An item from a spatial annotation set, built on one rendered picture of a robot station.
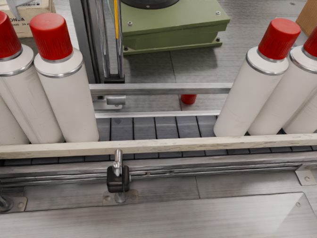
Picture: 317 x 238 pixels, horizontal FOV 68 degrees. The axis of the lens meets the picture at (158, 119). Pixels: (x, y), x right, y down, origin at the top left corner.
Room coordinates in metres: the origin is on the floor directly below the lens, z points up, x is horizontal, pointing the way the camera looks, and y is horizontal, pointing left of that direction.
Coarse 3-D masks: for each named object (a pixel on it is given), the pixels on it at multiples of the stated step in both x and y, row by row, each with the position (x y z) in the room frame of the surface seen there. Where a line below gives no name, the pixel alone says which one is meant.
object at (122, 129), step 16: (112, 128) 0.23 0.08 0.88; (128, 128) 0.23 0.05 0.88; (144, 128) 0.24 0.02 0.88; (160, 128) 0.24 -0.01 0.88; (176, 128) 0.25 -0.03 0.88; (192, 128) 0.25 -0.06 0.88; (208, 128) 0.25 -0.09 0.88; (0, 160) 0.14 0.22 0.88; (16, 160) 0.15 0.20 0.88; (32, 160) 0.15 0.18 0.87; (48, 160) 0.15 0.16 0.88; (64, 160) 0.16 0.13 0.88; (80, 160) 0.16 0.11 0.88; (96, 160) 0.17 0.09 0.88; (112, 160) 0.17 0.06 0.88; (128, 160) 0.18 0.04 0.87
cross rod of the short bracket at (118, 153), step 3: (117, 150) 0.17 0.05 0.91; (120, 150) 0.17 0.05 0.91; (117, 153) 0.16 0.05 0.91; (120, 153) 0.17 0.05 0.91; (114, 156) 0.16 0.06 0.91; (117, 156) 0.16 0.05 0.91; (120, 156) 0.16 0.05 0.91; (114, 159) 0.16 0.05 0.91; (117, 159) 0.16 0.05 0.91; (120, 159) 0.16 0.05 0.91
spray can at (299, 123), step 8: (312, 96) 0.27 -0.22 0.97; (304, 104) 0.27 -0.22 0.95; (312, 104) 0.26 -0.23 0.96; (296, 112) 0.27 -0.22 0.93; (304, 112) 0.26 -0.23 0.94; (312, 112) 0.26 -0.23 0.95; (288, 120) 0.27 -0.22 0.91; (296, 120) 0.26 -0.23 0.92; (304, 120) 0.26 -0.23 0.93; (312, 120) 0.25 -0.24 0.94; (288, 128) 0.27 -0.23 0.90; (296, 128) 0.26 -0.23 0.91; (304, 128) 0.25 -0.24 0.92; (312, 128) 0.25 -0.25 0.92
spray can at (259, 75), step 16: (272, 32) 0.24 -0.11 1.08; (288, 32) 0.24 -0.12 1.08; (256, 48) 0.26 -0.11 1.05; (272, 48) 0.24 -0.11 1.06; (288, 48) 0.24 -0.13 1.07; (256, 64) 0.23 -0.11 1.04; (272, 64) 0.23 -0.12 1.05; (288, 64) 0.24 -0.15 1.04; (240, 80) 0.24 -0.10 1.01; (256, 80) 0.23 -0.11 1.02; (272, 80) 0.23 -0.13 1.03; (240, 96) 0.23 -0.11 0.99; (256, 96) 0.23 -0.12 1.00; (224, 112) 0.24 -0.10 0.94; (240, 112) 0.23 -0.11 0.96; (256, 112) 0.23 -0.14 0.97; (224, 128) 0.23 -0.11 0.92; (240, 128) 0.23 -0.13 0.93
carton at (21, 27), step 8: (0, 0) 0.54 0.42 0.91; (40, 0) 0.56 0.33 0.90; (48, 0) 0.57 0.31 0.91; (0, 8) 0.50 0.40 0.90; (8, 8) 0.51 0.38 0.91; (24, 8) 0.52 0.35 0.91; (32, 8) 0.52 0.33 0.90; (40, 8) 0.53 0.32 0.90; (48, 8) 0.54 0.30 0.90; (8, 16) 0.50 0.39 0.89; (24, 16) 0.52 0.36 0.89; (32, 16) 0.52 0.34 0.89; (16, 24) 0.51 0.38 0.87; (24, 24) 0.51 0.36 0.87; (16, 32) 0.50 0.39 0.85; (24, 32) 0.51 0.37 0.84
